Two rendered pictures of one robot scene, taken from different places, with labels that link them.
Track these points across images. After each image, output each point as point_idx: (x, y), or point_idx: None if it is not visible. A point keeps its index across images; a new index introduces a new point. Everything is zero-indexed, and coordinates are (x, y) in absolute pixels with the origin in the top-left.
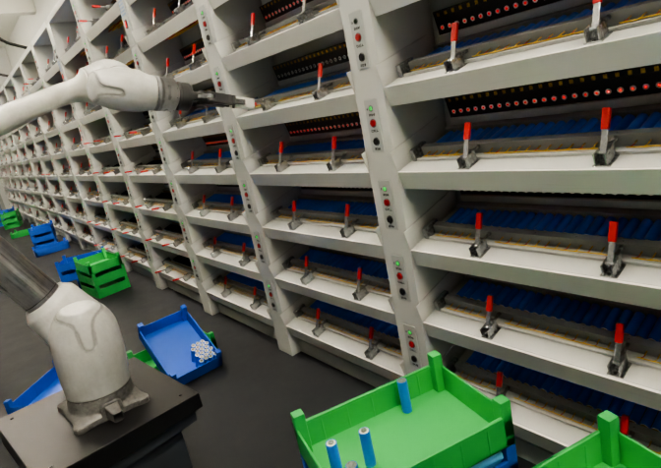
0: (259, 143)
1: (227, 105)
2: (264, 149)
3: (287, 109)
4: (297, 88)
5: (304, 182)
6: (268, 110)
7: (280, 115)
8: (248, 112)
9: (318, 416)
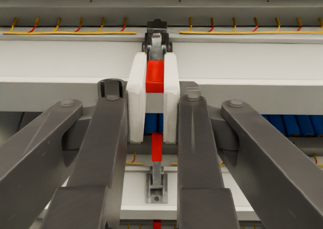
0: (11, 117)
1: (127, 142)
2: (23, 127)
3: (309, 90)
4: None
5: (252, 217)
6: (180, 77)
7: (251, 98)
8: (2, 55)
9: None
